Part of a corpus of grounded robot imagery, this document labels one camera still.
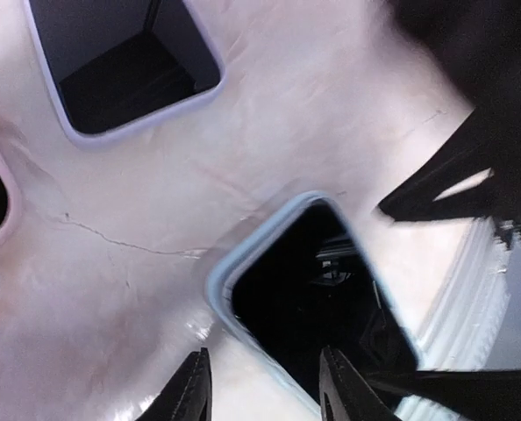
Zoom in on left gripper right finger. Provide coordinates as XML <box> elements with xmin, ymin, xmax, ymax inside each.
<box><xmin>319</xmin><ymin>346</ymin><xmax>400</xmax><ymax>421</ymax></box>

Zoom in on blue phone case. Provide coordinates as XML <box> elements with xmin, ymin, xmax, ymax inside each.
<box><xmin>207</xmin><ymin>191</ymin><xmax>410</xmax><ymax>420</ymax></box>

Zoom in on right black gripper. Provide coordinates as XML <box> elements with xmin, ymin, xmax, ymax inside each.
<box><xmin>376</xmin><ymin>0</ymin><xmax>521</xmax><ymax>246</ymax></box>

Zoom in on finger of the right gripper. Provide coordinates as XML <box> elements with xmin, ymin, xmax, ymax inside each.
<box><xmin>365</xmin><ymin>369</ymin><xmax>521</xmax><ymax>399</ymax></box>

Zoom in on lavender phone case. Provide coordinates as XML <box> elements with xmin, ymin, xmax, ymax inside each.
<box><xmin>21</xmin><ymin>0</ymin><xmax>226</xmax><ymax>153</ymax></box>

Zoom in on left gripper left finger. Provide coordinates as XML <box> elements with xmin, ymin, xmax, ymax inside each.
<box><xmin>137</xmin><ymin>347</ymin><xmax>211</xmax><ymax>421</ymax></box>

